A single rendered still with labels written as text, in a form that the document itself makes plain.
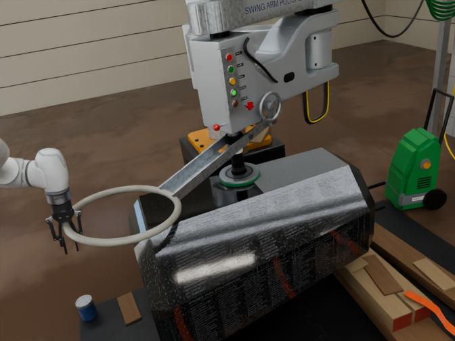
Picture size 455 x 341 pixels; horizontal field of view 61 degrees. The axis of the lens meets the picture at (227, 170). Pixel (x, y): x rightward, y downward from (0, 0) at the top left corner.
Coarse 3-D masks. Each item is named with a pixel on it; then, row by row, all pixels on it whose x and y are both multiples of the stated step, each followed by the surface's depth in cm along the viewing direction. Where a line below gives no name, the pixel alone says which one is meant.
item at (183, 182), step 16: (256, 128) 193; (224, 144) 197; (240, 144) 189; (192, 160) 186; (208, 160) 190; (224, 160) 185; (176, 176) 182; (192, 176) 184; (208, 176) 180; (176, 192) 171
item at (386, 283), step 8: (368, 256) 228; (352, 264) 224; (360, 264) 223; (368, 264) 223; (376, 264) 222; (352, 272) 220; (368, 272) 217; (376, 272) 216; (384, 272) 216; (376, 280) 211; (384, 280) 210; (392, 280) 210; (384, 288) 206; (392, 288) 205; (400, 288) 204
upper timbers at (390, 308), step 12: (372, 252) 232; (384, 264) 223; (348, 276) 224; (360, 276) 217; (396, 276) 213; (360, 288) 213; (372, 288) 208; (408, 288) 205; (372, 300) 204; (384, 300) 200; (396, 300) 199; (408, 300) 198; (384, 312) 196; (396, 312) 193; (408, 312) 192; (420, 312) 195; (396, 324) 192; (408, 324) 195
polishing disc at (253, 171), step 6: (246, 162) 210; (228, 168) 207; (246, 168) 204; (252, 168) 203; (258, 168) 202; (222, 174) 202; (228, 174) 202; (246, 174) 199; (252, 174) 198; (258, 174) 198; (222, 180) 198; (228, 180) 196; (234, 180) 195; (240, 180) 194; (246, 180) 193
